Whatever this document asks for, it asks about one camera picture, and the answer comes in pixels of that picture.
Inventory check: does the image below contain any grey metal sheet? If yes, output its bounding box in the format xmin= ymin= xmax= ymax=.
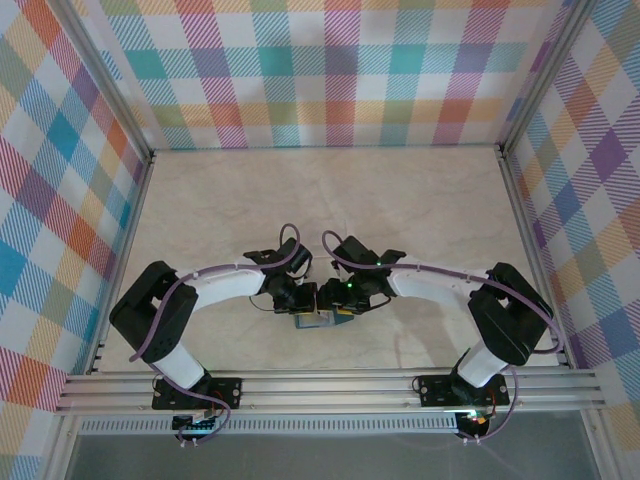
xmin=64 ymin=432 xmax=601 ymax=480

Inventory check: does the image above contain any slotted grey cable tray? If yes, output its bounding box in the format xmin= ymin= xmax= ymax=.
xmin=78 ymin=417 xmax=460 ymax=436

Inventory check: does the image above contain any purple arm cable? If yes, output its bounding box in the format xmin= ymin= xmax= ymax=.
xmin=321 ymin=229 xmax=561 ymax=446
xmin=129 ymin=223 xmax=302 ymax=447

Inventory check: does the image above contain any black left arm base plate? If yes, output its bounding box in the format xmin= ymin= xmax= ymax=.
xmin=151 ymin=375 xmax=245 ymax=412

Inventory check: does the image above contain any aluminium frame leg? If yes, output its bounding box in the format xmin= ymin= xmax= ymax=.
xmin=579 ymin=409 xmax=624 ymax=480
xmin=42 ymin=414 xmax=84 ymax=480

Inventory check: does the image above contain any long aluminium base rail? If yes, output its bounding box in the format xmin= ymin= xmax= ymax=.
xmin=53 ymin=366 xmax=607 ymax=417

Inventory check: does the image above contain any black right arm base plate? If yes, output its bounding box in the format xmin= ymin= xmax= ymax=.
xmin=416 ymin=373 xmax=512 ymax=410

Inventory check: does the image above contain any aluminium corner post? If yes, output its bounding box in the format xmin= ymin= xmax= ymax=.
xmin=497 ymin=0 xmax=601 ymax=161
xmin=47 ymin=0 xmax=155 ymax=164

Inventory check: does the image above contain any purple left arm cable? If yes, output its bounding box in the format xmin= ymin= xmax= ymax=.
xmin=129 ymin=223 xmax=302 ymax=447

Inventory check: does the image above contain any aluminium side rail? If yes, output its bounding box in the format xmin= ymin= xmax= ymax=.
xmin=497 ymin=144 xmax=576 ymax=369
xmin=84 ymin=149 xmax=157 ymax=376

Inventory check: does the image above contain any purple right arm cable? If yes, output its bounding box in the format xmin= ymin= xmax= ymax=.
xmin=321 ymin=229 xmax=561 ymax=446

